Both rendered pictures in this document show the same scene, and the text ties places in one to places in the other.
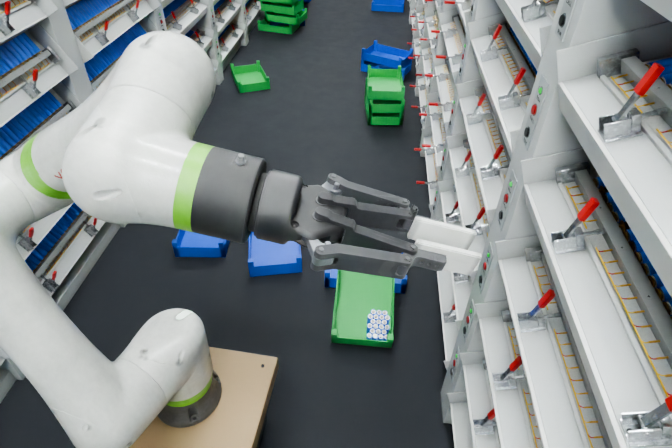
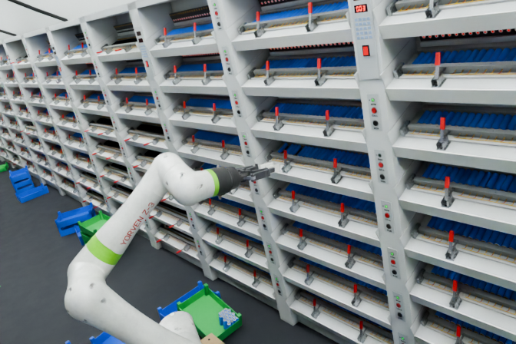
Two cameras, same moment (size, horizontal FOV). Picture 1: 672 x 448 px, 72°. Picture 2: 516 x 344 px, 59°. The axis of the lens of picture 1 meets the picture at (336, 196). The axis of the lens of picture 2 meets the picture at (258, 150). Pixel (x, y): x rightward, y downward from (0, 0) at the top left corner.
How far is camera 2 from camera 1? 1.23 m
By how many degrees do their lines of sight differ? 42
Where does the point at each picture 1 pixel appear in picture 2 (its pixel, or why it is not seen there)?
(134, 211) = (206, 190)
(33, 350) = (151, 329)
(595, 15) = (248, 106)
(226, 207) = (226, 176)
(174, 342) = (183, 319)
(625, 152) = (284, 129)
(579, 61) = (252, 120)
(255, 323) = not seen: outside the picture
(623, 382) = (325, 178)
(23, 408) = not seen: outside the picture
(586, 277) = (299, 170)
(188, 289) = not seen: outside the picture
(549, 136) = (256, 147)
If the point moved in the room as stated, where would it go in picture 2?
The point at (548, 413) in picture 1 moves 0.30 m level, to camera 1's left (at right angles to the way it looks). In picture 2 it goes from (320, 219) to (272, 256)
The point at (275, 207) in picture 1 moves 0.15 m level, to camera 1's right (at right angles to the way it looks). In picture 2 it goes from (234, 172) to (264, 155)
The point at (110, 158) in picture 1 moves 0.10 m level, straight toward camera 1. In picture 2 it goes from (195, 176) to (226, 173)
